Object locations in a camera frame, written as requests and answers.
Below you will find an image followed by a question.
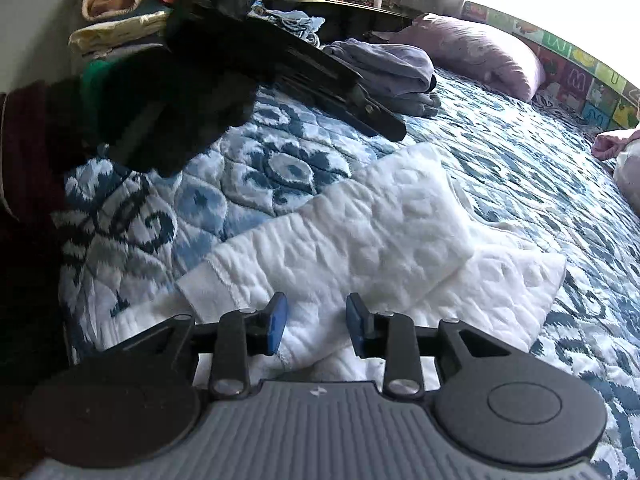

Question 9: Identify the dark cluttered side table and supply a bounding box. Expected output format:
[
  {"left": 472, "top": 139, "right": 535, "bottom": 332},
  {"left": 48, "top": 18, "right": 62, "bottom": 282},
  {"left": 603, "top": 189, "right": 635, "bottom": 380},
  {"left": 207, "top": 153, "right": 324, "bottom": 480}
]
[{"left": 260, "top": 0, "right": 418, "bottom": 38}]

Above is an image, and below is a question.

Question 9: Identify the blue patterned quilt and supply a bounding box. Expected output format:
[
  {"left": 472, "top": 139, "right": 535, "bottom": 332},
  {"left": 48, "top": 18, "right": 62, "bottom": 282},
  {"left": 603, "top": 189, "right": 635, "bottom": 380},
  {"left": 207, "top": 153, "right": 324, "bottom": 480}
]
[{"left": 52, "top": 67, "right": 640, "bottom": 480}]

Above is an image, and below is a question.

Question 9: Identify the lavender folded garment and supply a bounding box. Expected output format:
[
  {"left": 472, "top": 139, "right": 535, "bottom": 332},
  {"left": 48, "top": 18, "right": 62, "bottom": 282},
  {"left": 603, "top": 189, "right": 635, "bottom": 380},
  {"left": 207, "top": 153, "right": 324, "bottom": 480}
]
[{"left": 322, "top": 39, "right": 437, "bottom": 97}]

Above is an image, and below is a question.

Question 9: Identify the grey-blue folded garment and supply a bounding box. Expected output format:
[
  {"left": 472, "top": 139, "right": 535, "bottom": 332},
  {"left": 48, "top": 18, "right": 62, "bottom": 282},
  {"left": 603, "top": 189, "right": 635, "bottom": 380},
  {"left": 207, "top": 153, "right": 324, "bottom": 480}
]
[{"left": 385, "top": 91, "right": 442, "bottom": 120}]

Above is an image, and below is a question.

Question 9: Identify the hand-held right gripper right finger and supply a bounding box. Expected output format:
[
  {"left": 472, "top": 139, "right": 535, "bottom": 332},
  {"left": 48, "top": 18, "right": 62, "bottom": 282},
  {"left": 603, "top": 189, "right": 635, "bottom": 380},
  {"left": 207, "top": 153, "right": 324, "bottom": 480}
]
[{"left": 346, "top": 292, "right": 511, "bottom": 401}]

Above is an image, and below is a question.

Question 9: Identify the white quilted garment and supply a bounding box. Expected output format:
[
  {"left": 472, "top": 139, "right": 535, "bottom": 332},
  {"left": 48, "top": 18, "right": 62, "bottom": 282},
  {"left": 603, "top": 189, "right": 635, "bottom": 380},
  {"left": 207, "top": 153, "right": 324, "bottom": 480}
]
[{"left": 112, "top": 142, "right": 568, "bottom": 386}]

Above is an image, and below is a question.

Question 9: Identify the light blue towel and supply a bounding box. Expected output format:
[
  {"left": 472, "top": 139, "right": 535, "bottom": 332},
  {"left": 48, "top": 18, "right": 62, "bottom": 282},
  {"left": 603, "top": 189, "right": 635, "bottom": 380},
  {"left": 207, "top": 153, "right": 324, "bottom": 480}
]
[{"left": 252, "top": 2, "right": 327, "bottom": 48}]

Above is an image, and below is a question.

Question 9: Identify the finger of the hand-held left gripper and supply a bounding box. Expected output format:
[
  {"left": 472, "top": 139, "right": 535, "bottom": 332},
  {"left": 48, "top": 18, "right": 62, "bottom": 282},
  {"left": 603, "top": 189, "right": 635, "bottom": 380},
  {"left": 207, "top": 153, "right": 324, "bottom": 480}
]
[{"left": 344, "top": 86, "right": 407, "bottom": 143}]

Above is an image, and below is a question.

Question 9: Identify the pink pillow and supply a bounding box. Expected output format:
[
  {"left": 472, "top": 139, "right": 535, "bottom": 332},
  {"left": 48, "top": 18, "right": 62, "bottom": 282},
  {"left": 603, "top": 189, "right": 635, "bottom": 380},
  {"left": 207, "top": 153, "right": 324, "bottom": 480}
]
[{"left": 387, "top": 12, "right": 547, "bottom": 103}]

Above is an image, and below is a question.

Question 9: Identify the white pink plush blanket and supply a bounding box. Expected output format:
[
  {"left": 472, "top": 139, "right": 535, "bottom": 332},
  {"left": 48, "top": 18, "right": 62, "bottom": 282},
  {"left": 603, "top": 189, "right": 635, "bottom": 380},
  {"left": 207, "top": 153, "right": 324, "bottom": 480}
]
[{"left": 591, "top": 127, "right": 640, "bottom": 202}]

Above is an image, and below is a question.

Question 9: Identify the cream yellow folded cloth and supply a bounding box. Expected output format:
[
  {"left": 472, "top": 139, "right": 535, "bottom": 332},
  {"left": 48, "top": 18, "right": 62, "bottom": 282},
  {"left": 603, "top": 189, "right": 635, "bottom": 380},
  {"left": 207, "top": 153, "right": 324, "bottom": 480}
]
[{"left": 66, "top": 9, "right": 173, "bottom": 56}]

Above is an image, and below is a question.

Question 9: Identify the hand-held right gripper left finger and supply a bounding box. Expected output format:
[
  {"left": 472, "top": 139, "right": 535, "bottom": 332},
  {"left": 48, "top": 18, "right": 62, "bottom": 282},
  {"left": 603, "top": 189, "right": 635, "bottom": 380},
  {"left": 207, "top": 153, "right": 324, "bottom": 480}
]
[{"left": 117, "top": 292, "right": 289, "bottom": 401}]

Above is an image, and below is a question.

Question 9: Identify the colourful foam play mat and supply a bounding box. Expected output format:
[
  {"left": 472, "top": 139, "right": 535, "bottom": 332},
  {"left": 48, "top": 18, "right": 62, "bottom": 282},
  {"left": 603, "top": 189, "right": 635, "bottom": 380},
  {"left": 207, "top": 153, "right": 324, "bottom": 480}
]
[{"left": 462, "top": 0, "right": 640, "bottom": 133}]

